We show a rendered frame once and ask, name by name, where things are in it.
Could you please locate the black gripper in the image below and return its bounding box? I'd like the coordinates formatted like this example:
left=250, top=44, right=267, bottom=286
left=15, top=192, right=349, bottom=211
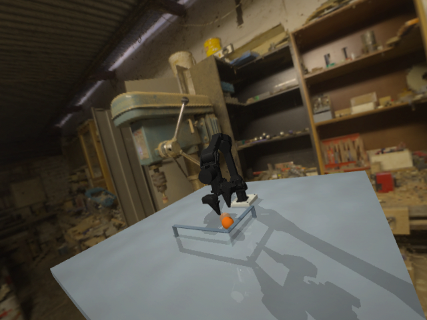
left=201, top=176, right=233, bottom=215

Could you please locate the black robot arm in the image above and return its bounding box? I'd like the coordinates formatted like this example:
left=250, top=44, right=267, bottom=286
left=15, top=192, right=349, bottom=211
left=198, top=133, right=249, bottom=203

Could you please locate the clear l-shaped low wall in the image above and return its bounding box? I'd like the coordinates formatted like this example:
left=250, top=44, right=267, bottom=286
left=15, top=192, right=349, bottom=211
left=173, top=207, right=256, bottom=247
left=172, top=205, right=254, bottom=233

